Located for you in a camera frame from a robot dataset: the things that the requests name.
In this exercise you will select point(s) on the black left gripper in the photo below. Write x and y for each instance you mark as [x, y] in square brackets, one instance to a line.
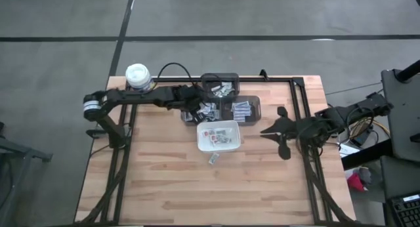
[195, 102]

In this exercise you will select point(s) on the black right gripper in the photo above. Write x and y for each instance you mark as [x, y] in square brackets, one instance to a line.
[305, 132]

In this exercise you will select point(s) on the white printed packet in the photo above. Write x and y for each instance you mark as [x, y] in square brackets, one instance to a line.
[220, 132]
[240, 119]
[214, 158]
[211, 106]
[239, 114]
[243, 109]

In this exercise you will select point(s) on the white packet with navy block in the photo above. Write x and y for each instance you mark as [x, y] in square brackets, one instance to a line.
[187, 117]

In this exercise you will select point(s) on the green-striped white bandage packet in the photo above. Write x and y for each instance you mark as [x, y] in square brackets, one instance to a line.
[228, 87]
[217, 90]

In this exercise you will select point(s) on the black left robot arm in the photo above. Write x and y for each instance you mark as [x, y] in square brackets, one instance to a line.
[131, 97]

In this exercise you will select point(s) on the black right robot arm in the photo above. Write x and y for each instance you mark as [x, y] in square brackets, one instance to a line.
[357, 109]

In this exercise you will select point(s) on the large translucent grey bin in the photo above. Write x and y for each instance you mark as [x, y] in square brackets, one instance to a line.
[256, 109]

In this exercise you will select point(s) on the white plastic bin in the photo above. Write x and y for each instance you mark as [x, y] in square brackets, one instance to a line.
[236, 145]

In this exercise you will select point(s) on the blue-striped white bandage packet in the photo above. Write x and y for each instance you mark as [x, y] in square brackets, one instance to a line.
[241, 104]

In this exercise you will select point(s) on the small translucent grey bin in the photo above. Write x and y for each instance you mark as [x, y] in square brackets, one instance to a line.
[236, 79]

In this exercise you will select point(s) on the black table clamp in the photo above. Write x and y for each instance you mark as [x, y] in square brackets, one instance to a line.
[263, 74]

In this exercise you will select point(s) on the yellow white Lysol wipes canister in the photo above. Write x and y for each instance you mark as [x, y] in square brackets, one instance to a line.
[138, 74]

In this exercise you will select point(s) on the white paper sheet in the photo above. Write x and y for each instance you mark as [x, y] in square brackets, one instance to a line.
[348, 151]

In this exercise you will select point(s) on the black power box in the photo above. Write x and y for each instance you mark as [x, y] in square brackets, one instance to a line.
[359, 141]

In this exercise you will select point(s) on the red cloth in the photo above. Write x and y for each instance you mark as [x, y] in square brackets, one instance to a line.
[355, 182]

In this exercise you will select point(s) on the dark grey side desk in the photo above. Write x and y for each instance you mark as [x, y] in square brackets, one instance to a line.
[402, 128]

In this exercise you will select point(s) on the black keyboard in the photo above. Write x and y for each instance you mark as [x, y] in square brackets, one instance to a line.
[407, 212]

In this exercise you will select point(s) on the grey metal stand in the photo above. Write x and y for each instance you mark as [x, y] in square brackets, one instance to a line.
[19, 155]

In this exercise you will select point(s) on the black bracket on table edge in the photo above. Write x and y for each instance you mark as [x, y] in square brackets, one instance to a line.
[95, 134]

